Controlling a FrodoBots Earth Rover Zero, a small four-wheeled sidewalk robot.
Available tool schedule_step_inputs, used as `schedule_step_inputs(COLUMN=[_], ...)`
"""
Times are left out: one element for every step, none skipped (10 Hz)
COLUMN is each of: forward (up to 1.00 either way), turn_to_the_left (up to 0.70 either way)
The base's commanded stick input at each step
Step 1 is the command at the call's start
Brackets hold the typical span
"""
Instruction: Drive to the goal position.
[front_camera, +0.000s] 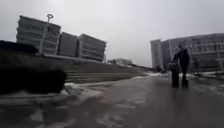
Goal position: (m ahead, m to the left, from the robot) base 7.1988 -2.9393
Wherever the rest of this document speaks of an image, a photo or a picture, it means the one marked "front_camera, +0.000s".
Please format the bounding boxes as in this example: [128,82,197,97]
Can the lamp pole with ring top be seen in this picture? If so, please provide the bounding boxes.
[38,13,55,56]

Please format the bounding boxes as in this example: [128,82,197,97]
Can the low distant building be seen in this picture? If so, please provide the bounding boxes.
[107,58,134,67]

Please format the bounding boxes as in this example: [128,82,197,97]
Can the person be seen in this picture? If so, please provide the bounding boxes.
[168,61,181,89]
[173,44,191,89]

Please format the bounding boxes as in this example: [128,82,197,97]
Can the grey multi-block building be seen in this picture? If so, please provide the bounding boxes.
[15,14,108,63]

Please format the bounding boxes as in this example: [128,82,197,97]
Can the dark clipped hedge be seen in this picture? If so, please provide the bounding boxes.
[0,67,68,96]

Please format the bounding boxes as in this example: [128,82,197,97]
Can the curved grey building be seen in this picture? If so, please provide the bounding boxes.
[149,32,224,73]

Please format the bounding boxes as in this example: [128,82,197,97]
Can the patchy snow beside hedge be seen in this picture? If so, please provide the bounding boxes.
[0,81,105,102]

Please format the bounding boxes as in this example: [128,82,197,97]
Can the wide outdoor steps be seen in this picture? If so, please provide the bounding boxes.
[64,62,150,85]

